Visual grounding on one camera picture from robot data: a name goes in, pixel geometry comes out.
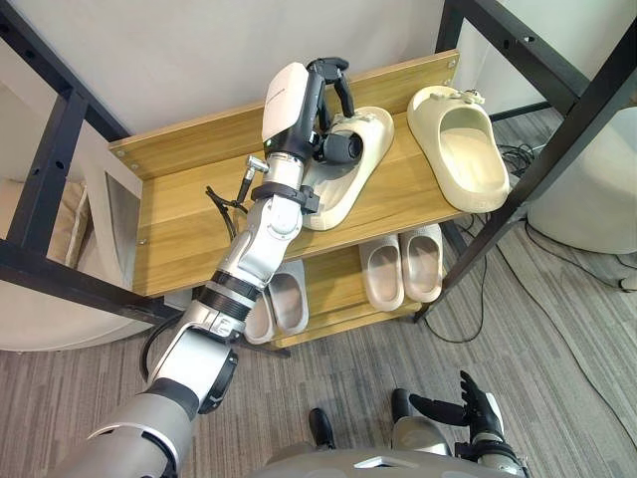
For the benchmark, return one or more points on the grey foam slipper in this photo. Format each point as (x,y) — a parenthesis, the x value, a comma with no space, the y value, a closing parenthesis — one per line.
(259,323)
(290,299)

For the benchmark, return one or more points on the white round seat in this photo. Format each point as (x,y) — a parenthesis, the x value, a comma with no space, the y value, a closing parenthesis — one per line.
(587,184)
(60,318)

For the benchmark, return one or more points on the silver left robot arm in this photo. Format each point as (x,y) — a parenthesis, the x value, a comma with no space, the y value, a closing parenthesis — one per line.
(249,249)

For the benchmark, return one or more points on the silver right robot leg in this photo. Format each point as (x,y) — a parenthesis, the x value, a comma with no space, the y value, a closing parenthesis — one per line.
(420,435)

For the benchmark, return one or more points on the beige cushion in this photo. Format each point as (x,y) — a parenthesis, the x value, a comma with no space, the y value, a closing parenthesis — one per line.
(69,224)

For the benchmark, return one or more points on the grey robot torso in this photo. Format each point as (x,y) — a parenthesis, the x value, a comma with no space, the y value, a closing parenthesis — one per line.
(348,463)

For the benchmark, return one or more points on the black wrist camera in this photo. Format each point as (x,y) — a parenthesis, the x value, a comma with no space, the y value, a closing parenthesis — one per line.
(343,147)

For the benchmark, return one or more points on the wooden shoe rack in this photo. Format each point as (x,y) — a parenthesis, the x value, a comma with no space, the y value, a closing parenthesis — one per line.
(189,209)

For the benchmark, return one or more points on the dark robot foot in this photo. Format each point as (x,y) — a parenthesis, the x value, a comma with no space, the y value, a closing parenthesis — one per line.
(401,404)
(321,427)

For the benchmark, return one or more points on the dark left robot foot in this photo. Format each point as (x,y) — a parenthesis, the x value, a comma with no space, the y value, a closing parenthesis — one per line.
(321,427)

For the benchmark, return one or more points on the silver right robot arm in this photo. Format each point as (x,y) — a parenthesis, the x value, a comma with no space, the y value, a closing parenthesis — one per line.
(497,455)

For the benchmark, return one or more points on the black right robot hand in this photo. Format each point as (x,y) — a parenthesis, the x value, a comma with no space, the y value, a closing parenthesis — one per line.
(478,410)

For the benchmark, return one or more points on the beige foam slipper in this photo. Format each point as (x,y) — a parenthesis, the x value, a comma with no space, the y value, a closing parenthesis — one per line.
(422,264)
(382,271)

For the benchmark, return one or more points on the black metal frame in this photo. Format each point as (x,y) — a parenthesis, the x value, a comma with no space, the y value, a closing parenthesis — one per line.
(55,144)
(562,139)

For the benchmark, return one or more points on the cream foam slipper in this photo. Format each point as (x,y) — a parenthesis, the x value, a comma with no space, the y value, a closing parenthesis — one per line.
(348,184)
(468,149)

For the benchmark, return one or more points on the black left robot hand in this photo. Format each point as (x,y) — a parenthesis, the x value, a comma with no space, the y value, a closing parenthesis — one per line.
(283,107)

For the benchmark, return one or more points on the dark right robot foot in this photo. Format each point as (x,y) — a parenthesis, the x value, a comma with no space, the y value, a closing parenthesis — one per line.
(401,404)

